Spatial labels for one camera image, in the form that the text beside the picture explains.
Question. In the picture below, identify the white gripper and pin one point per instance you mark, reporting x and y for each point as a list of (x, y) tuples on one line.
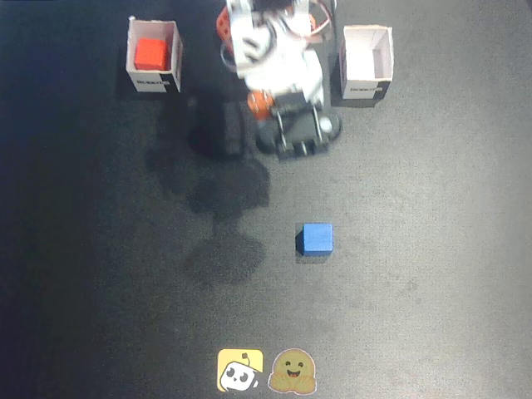
[(298, 130)]

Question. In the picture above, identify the red wooden cube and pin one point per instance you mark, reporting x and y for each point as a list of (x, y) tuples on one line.
[(151, 54)]

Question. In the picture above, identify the blue wooden cube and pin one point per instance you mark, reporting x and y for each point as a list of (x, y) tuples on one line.
[(316, 239)]

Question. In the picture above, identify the orange white robot arm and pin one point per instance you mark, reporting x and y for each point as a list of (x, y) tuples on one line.
[(249, 41)]

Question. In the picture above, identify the white paper box black label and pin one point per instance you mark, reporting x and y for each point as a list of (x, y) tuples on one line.
[(151, 79), (365, 58)]

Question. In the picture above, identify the yellow robot face sticker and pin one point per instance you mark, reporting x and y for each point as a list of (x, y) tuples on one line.
[(239, 372)]

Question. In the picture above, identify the hugging face emoji sticker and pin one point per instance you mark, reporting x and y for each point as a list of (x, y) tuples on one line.
[(292, 371)]

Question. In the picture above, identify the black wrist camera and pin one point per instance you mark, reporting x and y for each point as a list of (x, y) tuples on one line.
[(303, 129)]

